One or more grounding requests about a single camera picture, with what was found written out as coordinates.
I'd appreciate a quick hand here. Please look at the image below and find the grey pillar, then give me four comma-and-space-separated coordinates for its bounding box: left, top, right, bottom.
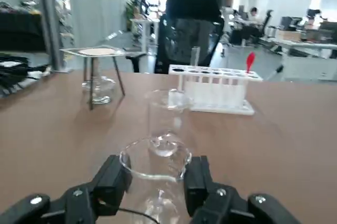
38, 0, 66, 73

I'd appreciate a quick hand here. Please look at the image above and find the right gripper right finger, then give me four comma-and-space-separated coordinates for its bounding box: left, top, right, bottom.
183, 155, 305, 224

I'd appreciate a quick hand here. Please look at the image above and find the cardboard box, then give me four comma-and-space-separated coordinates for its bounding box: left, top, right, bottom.
275, 28, 302, 42

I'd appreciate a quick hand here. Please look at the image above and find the glass alcohol burner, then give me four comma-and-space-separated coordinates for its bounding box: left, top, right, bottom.
81, 75, 117, 105

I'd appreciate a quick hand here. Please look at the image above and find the long white desk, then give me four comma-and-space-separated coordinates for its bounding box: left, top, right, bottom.
259, 37, 337, 82

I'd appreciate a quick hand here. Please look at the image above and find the red dropper bulb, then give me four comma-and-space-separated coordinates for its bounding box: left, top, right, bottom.
246, 52, 256, 74

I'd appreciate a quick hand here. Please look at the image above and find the black mesh office chair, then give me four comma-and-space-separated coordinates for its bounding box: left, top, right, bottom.
125, 0, 227, 74

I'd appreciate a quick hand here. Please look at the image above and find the tall clear glass beaker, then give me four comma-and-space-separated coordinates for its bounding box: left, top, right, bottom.
145, 89, 194, 158

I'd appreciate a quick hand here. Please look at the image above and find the small clear glass beaker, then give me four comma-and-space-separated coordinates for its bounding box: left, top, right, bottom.
119, 137, 192, 224

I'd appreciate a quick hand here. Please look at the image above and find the thin black wire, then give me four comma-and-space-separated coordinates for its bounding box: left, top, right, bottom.
117, 207, 159, 224

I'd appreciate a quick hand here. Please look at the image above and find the black covered shelf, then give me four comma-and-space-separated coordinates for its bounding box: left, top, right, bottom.
0, 11, 50, 53

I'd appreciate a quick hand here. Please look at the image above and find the green potted plant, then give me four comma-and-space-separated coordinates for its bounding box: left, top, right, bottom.
124, 0, 141, 34

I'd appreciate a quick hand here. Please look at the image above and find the clear glass test tube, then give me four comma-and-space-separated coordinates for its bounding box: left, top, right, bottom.
193, 46, 200, 71

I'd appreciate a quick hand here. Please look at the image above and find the white test tube rack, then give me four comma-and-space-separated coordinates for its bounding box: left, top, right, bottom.
167, 64, 264, 116

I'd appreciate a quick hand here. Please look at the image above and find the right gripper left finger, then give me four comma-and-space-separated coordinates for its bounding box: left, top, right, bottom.
0, 155, 132, 224

